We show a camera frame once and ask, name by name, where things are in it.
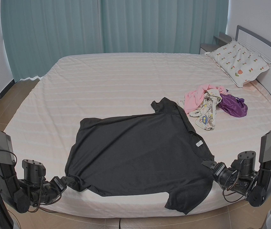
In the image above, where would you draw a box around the blue-green curtain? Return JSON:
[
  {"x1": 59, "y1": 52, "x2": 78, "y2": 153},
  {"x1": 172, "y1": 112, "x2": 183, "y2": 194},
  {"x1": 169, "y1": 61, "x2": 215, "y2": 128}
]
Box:
[
  {"x1": 101, "y1": 0, "x2": 230, "y2": 55},
  {"x1": 1, "y1": 0, "x2": 103, "y2": 82}
]

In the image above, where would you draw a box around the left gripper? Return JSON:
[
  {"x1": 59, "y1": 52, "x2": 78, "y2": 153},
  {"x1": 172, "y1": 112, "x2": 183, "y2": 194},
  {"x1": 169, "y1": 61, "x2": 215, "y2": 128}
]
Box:
[{"x1": 47, "y1": 175, "x2": 77, "y2": 196}]

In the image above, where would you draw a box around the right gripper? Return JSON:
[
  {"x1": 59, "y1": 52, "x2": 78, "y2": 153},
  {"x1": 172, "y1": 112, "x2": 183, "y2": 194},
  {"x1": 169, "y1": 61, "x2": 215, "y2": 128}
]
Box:
[{"x1": 201, "y1": 160, "x2": 236, "y2": 189}]

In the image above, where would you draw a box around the bed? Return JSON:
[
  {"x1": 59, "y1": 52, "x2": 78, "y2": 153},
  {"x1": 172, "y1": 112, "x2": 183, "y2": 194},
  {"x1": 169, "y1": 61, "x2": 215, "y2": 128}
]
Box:
[{"x1": 0, "y1": 25, "x2": 271, "y2": 215}]

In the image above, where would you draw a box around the purple garment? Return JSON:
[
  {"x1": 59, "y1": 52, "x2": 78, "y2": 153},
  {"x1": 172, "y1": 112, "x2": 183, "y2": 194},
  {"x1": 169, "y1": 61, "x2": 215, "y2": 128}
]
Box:
[{"x1": 218, "y1": 94, "x2": 249, "y2": 118}]

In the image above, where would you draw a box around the grey bedside table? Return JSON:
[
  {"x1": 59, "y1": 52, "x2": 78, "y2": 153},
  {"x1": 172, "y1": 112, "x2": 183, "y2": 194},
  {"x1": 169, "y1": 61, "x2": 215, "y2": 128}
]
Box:
[{"x1": 200, "y1": 31, "x2": 232, "y2": 55}]

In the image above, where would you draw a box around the white printed pillow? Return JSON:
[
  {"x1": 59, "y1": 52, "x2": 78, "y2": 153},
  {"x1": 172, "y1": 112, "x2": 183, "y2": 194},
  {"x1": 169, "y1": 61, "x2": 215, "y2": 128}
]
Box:
[{"x1": 205, "y1": 41, "x2": 270, "y2": 88}]

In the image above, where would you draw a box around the black T-shirt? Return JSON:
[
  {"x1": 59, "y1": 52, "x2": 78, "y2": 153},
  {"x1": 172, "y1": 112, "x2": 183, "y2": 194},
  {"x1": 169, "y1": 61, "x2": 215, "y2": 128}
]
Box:
[{"x1": 64, "y1": 97, "x2": 216, "y2": 215}]

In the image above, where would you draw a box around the white printed garment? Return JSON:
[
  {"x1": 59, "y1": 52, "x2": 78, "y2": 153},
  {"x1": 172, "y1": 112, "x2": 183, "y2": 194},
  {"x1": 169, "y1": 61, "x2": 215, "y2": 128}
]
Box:
[{"x1": 178, "y1": 89, "x2": 222, "y2": 131}]

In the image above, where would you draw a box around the pink garment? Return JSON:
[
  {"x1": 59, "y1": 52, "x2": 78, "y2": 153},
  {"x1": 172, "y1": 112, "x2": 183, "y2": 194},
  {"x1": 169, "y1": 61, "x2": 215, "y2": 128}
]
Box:
[{"x1": 184, "y1": 84, "x2": 229, "y2": 115}]

